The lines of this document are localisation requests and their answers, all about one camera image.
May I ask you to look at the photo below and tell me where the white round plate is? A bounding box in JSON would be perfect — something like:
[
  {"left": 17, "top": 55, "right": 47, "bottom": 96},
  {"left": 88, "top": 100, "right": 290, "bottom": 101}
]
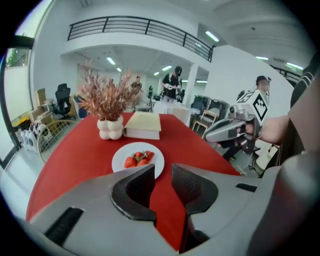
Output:
[{"left": 111, "top": 141, "right": 165, "bottom": 180}]

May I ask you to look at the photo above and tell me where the white bubble vase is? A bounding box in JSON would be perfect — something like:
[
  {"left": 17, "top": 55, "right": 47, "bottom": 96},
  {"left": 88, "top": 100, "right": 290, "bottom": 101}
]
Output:
[{"left": 96, "top": 115, "right": 125, "bottom": 141}]

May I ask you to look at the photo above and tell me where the white power cable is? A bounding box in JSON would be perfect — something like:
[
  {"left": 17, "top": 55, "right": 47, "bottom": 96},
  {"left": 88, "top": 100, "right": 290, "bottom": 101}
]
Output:
[{"left": 234, "top": 163, "right": 251, "bottom": 177}]

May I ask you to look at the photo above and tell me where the cream hardcover book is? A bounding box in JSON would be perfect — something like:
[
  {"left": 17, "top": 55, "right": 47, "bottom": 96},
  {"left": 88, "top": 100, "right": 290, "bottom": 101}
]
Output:
[{"left": 122, "top": 111, "right": 162, "bottom": 141}]

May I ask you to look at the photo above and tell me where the light wooden chair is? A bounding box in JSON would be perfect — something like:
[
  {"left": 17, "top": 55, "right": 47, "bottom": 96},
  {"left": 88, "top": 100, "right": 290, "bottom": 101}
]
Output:
[{"left": 192, "top": 109, "right": 218, "bottom": 133}]

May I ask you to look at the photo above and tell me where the person's right hand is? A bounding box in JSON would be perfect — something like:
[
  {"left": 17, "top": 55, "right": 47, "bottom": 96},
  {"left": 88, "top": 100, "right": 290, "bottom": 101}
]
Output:
[{"left": 245, "top": 120, "right": 256, "bottom": 136}]

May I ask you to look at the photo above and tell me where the large glass window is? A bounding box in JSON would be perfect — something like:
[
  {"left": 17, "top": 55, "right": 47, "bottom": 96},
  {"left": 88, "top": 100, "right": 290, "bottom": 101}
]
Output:
[{"left": 0, "top": 32, "right": 36, "bottom": 171}]

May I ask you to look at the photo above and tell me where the white rounded device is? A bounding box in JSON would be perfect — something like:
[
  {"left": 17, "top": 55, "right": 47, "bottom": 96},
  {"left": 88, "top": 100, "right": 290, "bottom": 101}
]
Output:
[
  {"left": 17, "top": 129, "right": 28, "bottom": 148},
  {"left": 26, "top": 130, "right": 38, "bottom": 151},
  {"left": 37, "top": 123, "right": 54, "bottom": 142}
]

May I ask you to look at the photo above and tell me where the cardboard box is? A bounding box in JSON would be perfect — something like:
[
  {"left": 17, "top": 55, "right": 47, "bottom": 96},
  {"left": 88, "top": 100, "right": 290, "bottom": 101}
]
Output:
[
  {"left": 27, "top": 107, "right": 55, "bottom": 126},
  {"left": 34, "top": 87, "right": 47, "bottom": 108}
]

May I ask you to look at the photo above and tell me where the white clothed table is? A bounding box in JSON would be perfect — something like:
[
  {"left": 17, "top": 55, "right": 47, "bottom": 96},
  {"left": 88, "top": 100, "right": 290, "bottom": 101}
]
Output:
[{"left": 152, "top": 101, "right": 191, "bottom": 126}]

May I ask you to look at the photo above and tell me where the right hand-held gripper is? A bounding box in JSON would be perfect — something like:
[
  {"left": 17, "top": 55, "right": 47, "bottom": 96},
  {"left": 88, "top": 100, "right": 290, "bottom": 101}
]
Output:
[{"left": 203, "top": 90, "right": 270, "bottom": 154}]

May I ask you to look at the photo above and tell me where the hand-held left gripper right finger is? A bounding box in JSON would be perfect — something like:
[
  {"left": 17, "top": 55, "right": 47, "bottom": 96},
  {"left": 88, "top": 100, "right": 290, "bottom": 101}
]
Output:
[{"left": 171, "top": 163, "right": 263, "bottom": 241}]

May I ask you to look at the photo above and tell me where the person's black shirt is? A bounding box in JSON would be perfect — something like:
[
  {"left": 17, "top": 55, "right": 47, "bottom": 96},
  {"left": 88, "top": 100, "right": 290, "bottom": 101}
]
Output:
[{"left": 289, "top": 53, "right": 320, "bottom": 108}]

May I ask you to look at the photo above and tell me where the gold wire chair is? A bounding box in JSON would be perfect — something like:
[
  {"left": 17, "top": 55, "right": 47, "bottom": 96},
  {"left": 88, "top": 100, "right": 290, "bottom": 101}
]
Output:
[{"left": 36, "top": 119, "right": 78, "bottom": 164}]

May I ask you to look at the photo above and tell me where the person's right forearm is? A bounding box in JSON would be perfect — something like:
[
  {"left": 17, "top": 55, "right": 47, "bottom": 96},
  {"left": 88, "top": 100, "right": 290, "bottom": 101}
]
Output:
[{"left": 259, "top": 114, "right": 291, "bottom": 146}]

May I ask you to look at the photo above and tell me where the black mezzanine railing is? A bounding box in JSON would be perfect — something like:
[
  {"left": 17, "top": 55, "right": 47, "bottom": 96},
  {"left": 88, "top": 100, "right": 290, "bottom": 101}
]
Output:
[{"left": 67, "top": 16, "right": 216, "bottom": 63}]

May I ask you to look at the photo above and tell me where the black balcony railing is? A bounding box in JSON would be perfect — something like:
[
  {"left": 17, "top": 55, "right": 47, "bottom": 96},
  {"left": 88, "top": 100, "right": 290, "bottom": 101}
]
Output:
[{"left": 269, "top": 64, "right": 305, "bottom": 83}]

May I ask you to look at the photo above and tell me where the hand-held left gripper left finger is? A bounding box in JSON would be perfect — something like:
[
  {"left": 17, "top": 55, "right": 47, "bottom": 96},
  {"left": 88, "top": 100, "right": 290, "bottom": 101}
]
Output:
[{"left": 29, "top": 163, "right": 181, "bottom": 256}]

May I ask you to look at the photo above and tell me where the black office chair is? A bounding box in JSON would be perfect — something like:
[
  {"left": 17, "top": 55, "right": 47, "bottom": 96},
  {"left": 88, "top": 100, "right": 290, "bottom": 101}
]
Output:
[{"left": 53, "top": 83, "right": 72, "bottom": 118}]

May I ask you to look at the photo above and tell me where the blue chair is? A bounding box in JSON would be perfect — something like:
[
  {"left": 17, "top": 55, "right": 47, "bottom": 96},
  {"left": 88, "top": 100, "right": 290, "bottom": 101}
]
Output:
[{"left": 72, "top": 94, "right": 91, "bottom": 118}]

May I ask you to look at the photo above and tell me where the red tablecloth table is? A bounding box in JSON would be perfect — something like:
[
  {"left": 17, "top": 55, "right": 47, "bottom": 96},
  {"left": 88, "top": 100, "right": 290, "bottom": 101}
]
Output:
[{"left": 25, "top": 112, "right": 242, "bottom": 252}]

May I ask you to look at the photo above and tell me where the dried reddish plant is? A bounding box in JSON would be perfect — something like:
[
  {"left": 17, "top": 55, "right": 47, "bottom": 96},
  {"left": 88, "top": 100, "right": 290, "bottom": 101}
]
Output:
[{"left": 77, "top": 59, "right": 141, "bottom": 122}]

